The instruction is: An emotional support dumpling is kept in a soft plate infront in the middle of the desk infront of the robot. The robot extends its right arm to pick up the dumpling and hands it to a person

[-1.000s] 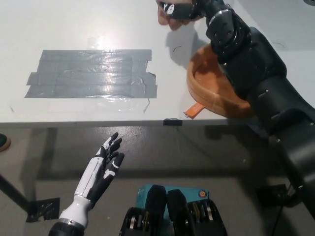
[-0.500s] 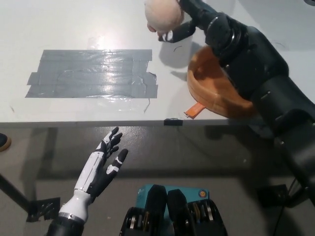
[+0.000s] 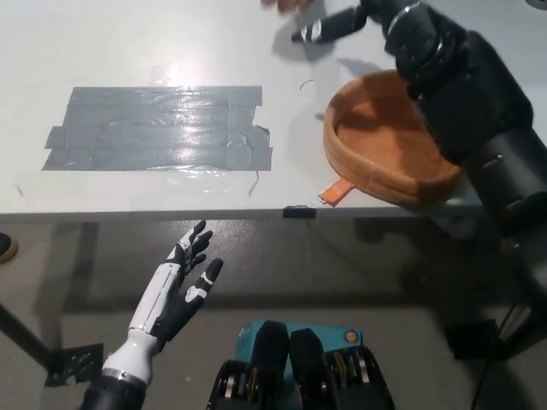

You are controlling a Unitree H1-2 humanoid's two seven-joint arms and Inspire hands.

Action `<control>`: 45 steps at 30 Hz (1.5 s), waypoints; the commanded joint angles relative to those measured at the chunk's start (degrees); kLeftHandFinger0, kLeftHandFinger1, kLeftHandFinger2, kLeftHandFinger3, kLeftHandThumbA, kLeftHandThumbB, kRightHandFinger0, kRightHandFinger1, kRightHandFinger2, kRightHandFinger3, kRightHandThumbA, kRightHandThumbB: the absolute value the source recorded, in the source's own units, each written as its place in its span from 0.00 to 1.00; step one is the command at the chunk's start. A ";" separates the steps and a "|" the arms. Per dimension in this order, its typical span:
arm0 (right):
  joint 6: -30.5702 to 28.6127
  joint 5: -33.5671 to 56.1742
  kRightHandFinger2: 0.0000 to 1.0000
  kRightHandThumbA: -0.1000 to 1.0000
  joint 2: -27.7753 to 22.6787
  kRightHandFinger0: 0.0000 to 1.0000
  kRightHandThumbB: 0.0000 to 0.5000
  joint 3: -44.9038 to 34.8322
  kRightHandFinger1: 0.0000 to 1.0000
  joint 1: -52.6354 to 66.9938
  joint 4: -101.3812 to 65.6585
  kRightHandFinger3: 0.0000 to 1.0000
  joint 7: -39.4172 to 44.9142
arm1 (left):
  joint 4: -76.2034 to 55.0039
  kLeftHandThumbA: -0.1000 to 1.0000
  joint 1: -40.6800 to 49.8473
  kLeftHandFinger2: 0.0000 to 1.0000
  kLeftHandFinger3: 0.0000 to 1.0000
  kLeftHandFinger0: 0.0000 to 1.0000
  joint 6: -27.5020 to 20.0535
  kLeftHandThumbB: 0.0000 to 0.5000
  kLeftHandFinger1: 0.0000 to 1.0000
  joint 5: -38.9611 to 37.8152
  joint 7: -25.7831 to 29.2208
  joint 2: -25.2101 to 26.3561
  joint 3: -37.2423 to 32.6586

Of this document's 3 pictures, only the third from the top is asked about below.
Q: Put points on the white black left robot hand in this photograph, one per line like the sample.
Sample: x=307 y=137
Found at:
x=171 y=290

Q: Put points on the robot torso black teal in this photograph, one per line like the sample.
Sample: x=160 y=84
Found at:
x=307 y=367

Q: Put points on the black tape strip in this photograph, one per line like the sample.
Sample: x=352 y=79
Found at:
x=300 y=212

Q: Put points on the dark round object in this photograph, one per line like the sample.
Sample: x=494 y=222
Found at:
x=539 y=2

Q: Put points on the black stand pole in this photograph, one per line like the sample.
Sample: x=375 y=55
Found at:
x=25 y=337

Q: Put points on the grey duct tape patch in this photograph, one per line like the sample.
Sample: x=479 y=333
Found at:
x=162 y=132

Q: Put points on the orange soft plush plate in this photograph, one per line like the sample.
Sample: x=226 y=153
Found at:
x=376 y=141

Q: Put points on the dark shoe tan sole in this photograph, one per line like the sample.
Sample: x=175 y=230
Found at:
x=5 y=250

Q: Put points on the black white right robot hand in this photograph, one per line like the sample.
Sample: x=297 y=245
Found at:
x=342 y=23

